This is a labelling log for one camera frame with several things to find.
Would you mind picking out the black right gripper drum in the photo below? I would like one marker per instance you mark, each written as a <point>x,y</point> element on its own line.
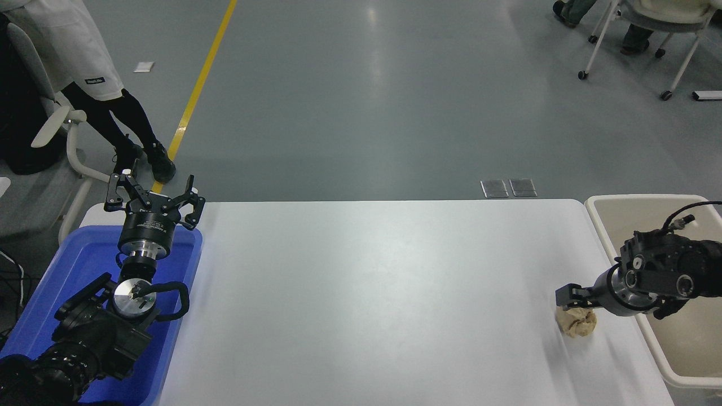
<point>606,290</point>

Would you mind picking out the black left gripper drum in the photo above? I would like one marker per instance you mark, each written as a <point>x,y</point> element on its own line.
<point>149,225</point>

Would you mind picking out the tan paper ball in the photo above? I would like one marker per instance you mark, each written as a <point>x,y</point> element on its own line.
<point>576,324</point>

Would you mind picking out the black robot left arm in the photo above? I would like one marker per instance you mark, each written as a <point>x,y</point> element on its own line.
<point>96,338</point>

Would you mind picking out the grey and white office chair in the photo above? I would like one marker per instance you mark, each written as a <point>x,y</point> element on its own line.
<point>73,163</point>

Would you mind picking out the blue plastic tray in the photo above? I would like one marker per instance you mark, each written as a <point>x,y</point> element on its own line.
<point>84,259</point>

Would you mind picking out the large pale bin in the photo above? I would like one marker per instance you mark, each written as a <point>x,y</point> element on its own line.
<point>688,344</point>

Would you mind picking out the metal floor plate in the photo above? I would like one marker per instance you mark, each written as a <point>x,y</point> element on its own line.
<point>523,188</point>
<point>494,189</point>

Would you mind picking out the white plastic piece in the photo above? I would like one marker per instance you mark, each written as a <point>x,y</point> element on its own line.
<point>3,186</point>

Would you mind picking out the person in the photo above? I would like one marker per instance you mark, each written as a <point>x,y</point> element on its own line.
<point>62,39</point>
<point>634,42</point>

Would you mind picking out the white flat bar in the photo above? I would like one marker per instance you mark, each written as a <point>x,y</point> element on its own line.
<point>708,96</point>

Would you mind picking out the white wheeled chair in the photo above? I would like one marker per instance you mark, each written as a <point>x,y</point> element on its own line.
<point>671,20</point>

